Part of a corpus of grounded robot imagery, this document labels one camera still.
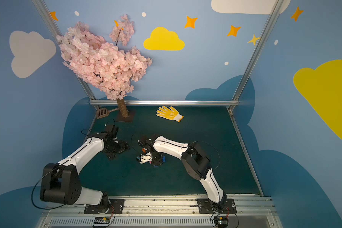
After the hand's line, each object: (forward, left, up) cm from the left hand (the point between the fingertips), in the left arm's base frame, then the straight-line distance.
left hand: (124, 150), depth 88 cm
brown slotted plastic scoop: (+36, +28, -5) cm, 46 cm away
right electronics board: (-35, -57, -10) cm, 68 cm away
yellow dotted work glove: (+39, -29, -8) cm, 49 cm away
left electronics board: (-36, +6, -10) cm, 38 cm away
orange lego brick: (+3, -11, -5) cm, 12 cm away
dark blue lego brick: (-6, -25, +1) cm, 26 cm away
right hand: (-2, -22, -5) cm, 23 cm away
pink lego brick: (-8, -17, +2) cm, 20 cm away
